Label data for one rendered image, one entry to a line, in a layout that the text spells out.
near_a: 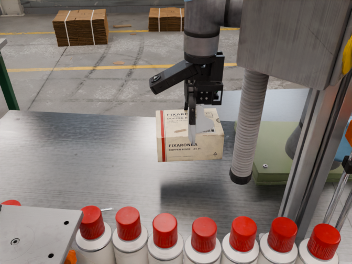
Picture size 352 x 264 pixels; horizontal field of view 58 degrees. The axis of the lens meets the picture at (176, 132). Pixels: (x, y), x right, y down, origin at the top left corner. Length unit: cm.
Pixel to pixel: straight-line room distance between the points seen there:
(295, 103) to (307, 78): 96
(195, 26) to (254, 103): 28
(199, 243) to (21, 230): 21
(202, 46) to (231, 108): 54
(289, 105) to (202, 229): 89
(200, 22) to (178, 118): 26
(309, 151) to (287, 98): 78
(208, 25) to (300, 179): 34
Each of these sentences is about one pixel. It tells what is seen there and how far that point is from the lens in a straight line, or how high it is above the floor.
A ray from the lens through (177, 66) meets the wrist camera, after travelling 72.
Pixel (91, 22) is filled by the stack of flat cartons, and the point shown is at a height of 28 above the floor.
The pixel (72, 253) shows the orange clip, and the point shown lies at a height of 109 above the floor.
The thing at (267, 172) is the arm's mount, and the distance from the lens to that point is 84.
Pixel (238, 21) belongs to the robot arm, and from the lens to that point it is 65.
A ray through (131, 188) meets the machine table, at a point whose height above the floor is 83.
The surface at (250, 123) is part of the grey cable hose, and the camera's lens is 43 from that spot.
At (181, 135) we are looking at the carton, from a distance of 74.
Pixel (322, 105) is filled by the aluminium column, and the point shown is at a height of 120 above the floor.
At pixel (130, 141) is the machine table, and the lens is 100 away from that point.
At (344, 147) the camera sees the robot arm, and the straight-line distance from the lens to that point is 73.
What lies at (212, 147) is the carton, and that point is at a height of 95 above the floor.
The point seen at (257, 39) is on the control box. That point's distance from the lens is 32.
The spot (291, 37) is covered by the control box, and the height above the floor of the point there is 133.
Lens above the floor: 142
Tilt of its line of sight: 35 degrees down
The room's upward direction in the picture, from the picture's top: straight up
